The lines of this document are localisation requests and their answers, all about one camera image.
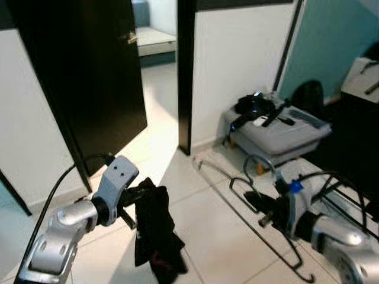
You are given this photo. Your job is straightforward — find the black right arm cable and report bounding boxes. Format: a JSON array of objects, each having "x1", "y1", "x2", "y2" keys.
[{"x1": 290, "y1": 170, "x2": 371, "y2": 237}]

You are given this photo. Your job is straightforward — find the black strap bundle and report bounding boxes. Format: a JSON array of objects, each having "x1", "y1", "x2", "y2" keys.
[{"x1": 231, "y1": 92, "x2": 276, "y2": 131}]

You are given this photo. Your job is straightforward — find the black door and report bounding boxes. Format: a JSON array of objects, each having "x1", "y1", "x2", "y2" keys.
[{"x1": 6, "y1": 0, "x2": 149, "y2": 178}]

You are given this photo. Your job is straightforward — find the black backpack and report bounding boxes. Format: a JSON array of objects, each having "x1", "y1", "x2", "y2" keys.
[{"x1": 290, "y1": 80, "x2": 325, "y2": 122}]

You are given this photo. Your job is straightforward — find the black handheld stick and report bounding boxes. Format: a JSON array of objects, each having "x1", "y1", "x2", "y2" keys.
[{"x1": 262, "y1": 99, "x2": 292, "y2": 128}]

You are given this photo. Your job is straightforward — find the black Petronas printed shirt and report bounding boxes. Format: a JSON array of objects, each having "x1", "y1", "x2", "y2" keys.
[{"x1": 133, "y1": 177, "x2": 189, "y2": 284}]

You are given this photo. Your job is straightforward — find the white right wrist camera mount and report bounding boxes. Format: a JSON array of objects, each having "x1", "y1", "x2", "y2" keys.
[{"x1": 274, "y1": 167, "x2": 314, "y2": 234}]

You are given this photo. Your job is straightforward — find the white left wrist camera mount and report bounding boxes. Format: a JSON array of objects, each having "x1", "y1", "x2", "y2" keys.
[{"x1": 92, "y1": 156, "x2": 140, "y2": 211}]

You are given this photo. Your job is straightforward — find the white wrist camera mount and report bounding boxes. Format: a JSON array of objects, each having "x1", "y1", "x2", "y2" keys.
[
  {"x1": 92, "y1": 156, "x2": 140, "y2": 211},
  {"x1": 274, "y1": 167, "x2": 314, "y2": 234}
]

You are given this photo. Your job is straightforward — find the white shelf unit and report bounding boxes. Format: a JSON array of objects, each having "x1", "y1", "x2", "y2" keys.
[{"x1": 342, "y1": 56, "x2": 379, "y2": 104}]

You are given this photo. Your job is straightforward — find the black door frame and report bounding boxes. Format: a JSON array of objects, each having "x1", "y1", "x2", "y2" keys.
[{"x1": 176, "y1": 0, "x2": 198, "y2": 156}]

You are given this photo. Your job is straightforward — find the grey plastic hanger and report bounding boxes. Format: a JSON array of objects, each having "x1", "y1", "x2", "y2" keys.
[{"x1": 228, "y1": 154, "x2": 316, "y2": 283}]

